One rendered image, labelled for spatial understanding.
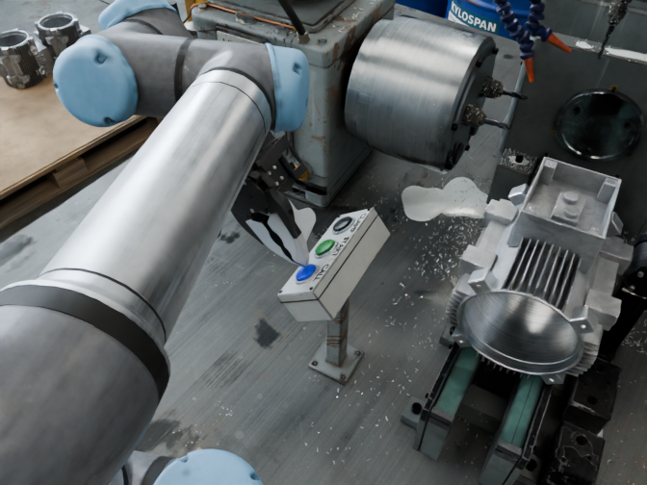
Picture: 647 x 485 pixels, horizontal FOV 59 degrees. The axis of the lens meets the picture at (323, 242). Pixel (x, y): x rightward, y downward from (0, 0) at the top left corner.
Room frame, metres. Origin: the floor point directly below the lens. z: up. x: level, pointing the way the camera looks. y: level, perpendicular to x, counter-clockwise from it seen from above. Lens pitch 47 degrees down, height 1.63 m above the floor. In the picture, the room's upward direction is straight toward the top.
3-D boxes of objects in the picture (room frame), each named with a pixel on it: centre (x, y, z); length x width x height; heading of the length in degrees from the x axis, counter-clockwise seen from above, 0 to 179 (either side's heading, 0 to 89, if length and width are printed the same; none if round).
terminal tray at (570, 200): (0.53, -0.31, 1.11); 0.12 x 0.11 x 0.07; 152
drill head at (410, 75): (0.94, -0.14, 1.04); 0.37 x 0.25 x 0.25; 61
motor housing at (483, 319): (0.49, -0.29, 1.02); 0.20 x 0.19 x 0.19; 152
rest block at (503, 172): (0.88, -0.39, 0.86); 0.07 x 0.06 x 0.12; 61
